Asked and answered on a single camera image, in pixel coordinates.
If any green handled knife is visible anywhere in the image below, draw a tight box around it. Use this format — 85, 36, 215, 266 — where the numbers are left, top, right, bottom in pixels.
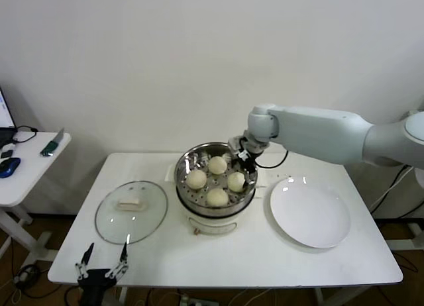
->
39, 128, 65, 158

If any black laptop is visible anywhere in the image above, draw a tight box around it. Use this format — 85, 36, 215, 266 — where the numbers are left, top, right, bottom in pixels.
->
0, 86, 18, 148

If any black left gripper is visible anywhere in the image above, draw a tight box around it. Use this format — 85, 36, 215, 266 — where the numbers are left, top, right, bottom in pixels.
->
74, 241, 130, 306

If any glass lid with cream handle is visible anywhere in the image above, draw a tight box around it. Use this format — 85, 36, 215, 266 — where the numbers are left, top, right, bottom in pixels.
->
94, 180, 169, 246

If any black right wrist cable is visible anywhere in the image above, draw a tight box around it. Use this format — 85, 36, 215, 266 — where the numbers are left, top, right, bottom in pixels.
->
256, 150, 289, 170

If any blue computer mouse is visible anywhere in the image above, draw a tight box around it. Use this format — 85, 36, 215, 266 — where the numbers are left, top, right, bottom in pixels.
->
0, 157, 21, 179

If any thin black looped cable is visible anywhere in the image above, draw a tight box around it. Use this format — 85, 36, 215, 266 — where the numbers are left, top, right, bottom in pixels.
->
11, 125, 38, 144

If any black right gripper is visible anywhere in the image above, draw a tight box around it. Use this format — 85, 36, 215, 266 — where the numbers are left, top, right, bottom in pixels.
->
231, 148, 258, 192

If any white electric cooker base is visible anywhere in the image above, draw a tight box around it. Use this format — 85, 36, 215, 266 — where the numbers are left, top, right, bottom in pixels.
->
164, 173, 268, 236

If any black floor power adapter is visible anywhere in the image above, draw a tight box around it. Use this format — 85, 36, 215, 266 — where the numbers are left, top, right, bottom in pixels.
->
13, 264, 40, 290

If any white side table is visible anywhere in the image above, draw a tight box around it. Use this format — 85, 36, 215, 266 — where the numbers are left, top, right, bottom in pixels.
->
0, 132, 72, 264

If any white floor power strip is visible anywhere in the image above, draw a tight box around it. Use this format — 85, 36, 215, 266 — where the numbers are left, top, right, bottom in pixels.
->
180, 295, 218, 306

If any small black dongle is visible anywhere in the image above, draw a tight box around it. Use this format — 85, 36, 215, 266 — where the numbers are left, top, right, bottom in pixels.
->
0, 142, 17, 160

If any white steamed baozi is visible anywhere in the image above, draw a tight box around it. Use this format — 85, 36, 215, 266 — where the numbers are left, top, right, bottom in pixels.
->
207, 156, 228, 176
227, 172, 248, 193
205, 187, 229, 208
185, 170, 207, 191

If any white power cable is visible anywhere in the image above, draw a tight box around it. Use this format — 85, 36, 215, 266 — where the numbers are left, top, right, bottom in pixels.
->
368, 166, 415, 214

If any white round plate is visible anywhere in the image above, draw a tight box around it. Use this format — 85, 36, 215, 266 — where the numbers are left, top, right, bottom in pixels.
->
269, 176, 351, 249

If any stainless steel steamer basket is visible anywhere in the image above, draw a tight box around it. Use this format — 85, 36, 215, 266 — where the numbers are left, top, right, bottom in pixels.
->
164, 142, 268, 217

